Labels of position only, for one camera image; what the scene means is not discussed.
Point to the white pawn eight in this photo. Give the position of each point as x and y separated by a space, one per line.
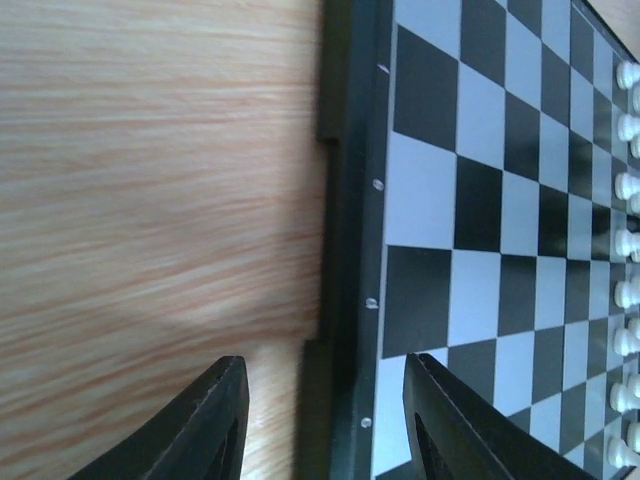
620 455

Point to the white pawn one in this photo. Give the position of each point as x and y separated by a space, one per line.
627 74

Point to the white pawn four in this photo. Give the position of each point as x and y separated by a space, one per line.
626 243

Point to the white pawn three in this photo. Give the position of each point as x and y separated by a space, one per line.
626 186

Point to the white pawn six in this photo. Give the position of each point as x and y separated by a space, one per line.
625 342

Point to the white pawn seven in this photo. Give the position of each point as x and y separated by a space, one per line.
622 399

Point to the black white chessboard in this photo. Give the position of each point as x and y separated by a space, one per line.
473 150

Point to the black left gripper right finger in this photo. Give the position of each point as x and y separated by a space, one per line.
499 415

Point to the white pawn five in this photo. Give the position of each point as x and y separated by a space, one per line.
626 293

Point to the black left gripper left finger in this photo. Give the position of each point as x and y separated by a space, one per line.
200 434

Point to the white pawn two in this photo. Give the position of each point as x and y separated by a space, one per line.
628 127

